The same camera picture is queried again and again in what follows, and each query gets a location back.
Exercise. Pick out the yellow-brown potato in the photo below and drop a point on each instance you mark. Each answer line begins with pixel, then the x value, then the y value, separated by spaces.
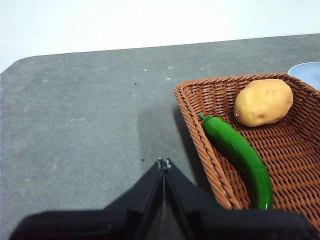
pixel 263 102

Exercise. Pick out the light blue round plate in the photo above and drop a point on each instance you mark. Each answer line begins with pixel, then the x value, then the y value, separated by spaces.
pixel 306 72

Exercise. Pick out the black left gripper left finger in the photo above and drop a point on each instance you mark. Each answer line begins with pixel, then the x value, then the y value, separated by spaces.
pixel 120 220

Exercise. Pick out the green chili pepper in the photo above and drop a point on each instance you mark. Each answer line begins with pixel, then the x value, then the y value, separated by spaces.
pixel 237 150

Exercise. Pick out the brown wicker basket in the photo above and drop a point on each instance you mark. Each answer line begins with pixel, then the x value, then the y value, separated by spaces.
pixel 287 155

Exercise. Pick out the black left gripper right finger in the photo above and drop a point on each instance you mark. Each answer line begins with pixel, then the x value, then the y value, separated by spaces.
pixel 212 225

